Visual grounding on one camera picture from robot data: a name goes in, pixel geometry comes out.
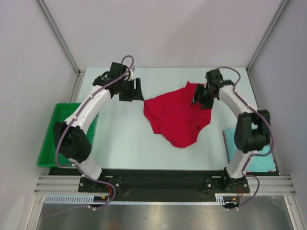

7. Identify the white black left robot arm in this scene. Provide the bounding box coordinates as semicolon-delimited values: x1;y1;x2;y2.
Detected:
53;62;144;192

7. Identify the red t-shirt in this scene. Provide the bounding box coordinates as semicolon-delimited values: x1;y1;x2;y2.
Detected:
143;81;212;148

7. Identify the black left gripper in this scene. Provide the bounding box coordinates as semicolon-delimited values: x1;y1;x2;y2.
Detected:
118;78;144;102

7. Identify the right aluminium corner post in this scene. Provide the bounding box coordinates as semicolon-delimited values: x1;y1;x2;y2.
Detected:
246;0;291;73

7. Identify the left aluminium corner post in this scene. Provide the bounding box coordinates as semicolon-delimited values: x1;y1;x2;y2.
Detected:
35;0;81;76

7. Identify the aluminium corner post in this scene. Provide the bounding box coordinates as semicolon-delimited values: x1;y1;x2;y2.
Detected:
246;0;291;73
35;0;81;76

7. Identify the folded teal t-shirt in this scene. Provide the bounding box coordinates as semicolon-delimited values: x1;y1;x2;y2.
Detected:
223;128;276;173

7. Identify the white slotted cable duct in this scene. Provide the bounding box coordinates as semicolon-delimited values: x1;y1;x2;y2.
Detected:
44;194;238;206

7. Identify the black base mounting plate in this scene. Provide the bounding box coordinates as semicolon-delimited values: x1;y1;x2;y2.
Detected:
48;168;278;203

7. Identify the green plastic bin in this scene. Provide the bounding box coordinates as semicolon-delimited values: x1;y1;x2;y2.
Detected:
37;103;99;168

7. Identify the aluminium front frame rail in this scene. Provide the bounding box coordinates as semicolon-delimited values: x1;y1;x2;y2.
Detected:
35;176;296;196

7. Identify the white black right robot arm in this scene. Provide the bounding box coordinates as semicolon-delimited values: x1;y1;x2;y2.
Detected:
191;68;273;192

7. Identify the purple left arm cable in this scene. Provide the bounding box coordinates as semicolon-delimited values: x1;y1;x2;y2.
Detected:
45;55;135;218

